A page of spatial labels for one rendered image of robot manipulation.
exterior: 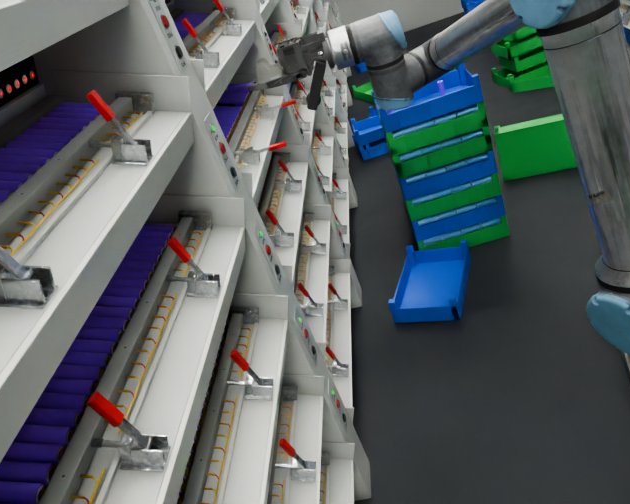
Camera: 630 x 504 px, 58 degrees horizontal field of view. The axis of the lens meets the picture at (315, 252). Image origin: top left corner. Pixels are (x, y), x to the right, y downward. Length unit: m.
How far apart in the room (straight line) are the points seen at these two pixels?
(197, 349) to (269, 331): 0.32
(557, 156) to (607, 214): 1.27
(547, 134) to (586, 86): 1.31
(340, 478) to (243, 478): 0.48
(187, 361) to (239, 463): 0.19
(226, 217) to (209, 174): 0.08
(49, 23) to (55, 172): 0.14
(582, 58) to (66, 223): 0.74
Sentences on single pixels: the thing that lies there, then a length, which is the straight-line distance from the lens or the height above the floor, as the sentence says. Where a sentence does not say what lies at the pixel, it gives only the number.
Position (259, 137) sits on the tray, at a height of 0.74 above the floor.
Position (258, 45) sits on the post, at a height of 0.87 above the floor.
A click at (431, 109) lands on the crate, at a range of 1.78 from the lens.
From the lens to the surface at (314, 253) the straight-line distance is 1.54.
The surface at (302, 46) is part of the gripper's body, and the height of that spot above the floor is 0.86.
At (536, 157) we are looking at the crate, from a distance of 2.32.
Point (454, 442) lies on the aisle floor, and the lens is 1.43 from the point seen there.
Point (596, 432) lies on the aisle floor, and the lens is 1.41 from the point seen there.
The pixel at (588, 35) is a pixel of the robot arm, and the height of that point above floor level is 0.83.
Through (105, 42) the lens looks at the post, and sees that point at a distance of 0.87.
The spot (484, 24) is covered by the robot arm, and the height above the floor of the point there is 0.80.
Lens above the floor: 1.11
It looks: 29 degrees down
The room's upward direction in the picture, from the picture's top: 22 degrees counter-clockwise
